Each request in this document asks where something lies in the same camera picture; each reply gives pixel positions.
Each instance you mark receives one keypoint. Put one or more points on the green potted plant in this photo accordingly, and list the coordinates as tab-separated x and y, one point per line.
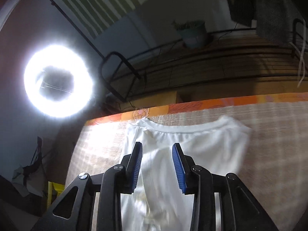
193	33

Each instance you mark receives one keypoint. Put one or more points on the plaid beige bed cover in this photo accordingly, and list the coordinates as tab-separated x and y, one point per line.
274	167

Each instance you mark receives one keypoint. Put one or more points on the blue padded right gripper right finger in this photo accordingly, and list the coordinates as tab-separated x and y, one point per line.
183	169

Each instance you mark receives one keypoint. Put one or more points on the black metal clothes rack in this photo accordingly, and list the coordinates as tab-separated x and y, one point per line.
142	53

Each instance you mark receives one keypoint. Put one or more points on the green striped white cloth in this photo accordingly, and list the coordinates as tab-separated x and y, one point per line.
96	2

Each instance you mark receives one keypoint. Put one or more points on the black hanging jacket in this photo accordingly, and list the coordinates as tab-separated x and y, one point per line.
243	11

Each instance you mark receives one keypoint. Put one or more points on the bright ring light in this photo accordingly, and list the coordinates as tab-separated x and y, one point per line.
57	81

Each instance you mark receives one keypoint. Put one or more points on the grey plaid coat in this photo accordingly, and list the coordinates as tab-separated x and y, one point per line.
275	19

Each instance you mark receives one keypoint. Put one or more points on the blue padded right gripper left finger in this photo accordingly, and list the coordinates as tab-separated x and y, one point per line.
132	165

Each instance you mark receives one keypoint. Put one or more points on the white t-shirt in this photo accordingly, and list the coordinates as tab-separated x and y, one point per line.
165	183

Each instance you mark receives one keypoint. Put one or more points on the yellow crate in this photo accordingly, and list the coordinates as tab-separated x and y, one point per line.
54	190

